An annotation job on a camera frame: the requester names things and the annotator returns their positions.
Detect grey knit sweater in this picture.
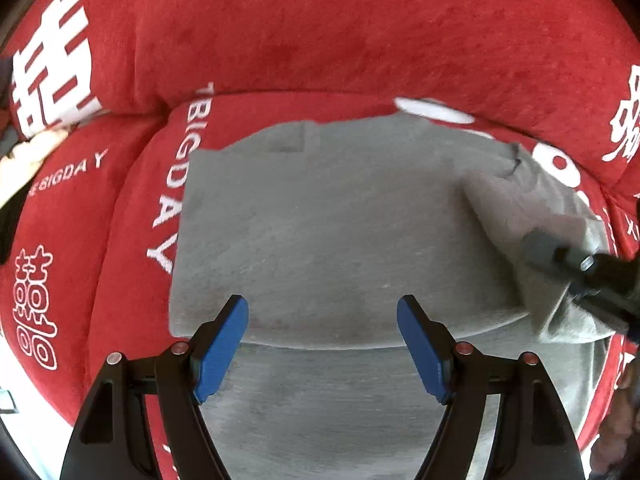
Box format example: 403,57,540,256
169,114,608,479

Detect person's right hand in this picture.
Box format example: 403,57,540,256
590,388,639,474

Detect red bed cover white print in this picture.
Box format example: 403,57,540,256
0,90,640,480

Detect red back cushion white characters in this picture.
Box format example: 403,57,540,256
6,0,639,184

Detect black cloth in pile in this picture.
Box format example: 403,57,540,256
0,188,27,264

